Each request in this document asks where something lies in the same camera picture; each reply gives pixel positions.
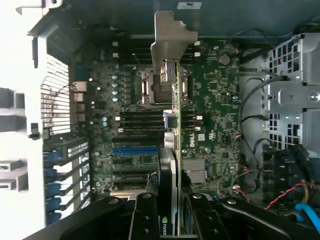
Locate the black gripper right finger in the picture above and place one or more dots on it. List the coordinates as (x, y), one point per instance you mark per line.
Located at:
(207, 220)

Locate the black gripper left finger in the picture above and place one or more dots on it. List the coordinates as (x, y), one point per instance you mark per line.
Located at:
(146, 217)

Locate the grey chipset heatsink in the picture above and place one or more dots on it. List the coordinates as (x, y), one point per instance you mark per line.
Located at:
(193, 171)

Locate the blue expansion slot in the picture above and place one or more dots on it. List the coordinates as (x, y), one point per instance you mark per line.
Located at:
(135, 150)

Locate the green motherboard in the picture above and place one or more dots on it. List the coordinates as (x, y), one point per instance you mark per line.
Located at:
(215, 100)

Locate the metal CPU socket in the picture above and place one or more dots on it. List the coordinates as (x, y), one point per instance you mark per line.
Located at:
(145, 87)

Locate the silver metal drive cage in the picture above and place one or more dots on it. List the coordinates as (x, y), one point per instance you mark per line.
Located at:
(295, 95)

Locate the silver coin cell battery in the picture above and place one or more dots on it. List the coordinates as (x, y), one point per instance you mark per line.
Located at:
(224, 60)

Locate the grey parts rack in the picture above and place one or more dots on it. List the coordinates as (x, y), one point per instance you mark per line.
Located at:
(20, 100)

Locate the black open PC case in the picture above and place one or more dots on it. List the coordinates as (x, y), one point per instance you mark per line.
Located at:
(225, 17)

